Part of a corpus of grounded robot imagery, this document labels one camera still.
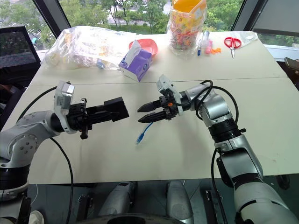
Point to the small clear plastic bag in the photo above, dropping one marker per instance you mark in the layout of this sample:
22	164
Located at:
247	37

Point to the black mesh office chair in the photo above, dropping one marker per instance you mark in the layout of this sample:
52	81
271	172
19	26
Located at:
16	49

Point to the large clear plastic bag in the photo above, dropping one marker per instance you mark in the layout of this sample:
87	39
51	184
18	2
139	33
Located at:
84	46

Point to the colourful patterned snack bag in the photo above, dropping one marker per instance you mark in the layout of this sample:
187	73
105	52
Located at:
185	25

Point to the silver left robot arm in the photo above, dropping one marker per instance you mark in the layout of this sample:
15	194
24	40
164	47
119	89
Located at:
22	137

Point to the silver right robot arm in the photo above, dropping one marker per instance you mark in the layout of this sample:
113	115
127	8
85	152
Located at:
243	163

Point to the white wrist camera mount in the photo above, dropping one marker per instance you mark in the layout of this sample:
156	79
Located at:
63	93
164	85

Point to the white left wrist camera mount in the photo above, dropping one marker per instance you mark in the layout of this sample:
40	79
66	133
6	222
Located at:
63	93

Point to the pink plastic bowl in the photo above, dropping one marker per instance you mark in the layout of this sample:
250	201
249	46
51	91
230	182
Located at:
149	45

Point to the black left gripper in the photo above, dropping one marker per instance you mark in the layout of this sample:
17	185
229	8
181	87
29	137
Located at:
77	116

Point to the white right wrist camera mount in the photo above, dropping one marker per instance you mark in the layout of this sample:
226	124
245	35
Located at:
164	85

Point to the white shoe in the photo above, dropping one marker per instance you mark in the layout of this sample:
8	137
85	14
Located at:
37	217

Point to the small orange clips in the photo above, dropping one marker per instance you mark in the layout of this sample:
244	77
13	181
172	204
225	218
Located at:
215	50

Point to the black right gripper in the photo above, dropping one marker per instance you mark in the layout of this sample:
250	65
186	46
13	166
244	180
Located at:
170	107

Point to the silver rounded robot leg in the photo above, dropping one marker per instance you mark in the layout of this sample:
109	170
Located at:
178	203
119	198

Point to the small blue tube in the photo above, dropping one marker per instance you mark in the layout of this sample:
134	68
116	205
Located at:
101	64

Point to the blue pen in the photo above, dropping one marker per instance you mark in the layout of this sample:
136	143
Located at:
199	50

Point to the purple tissue box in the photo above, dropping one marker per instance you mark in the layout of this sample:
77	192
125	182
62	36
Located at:
137	64

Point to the pink eraser block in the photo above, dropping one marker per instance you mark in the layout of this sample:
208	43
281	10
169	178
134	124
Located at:
208	47

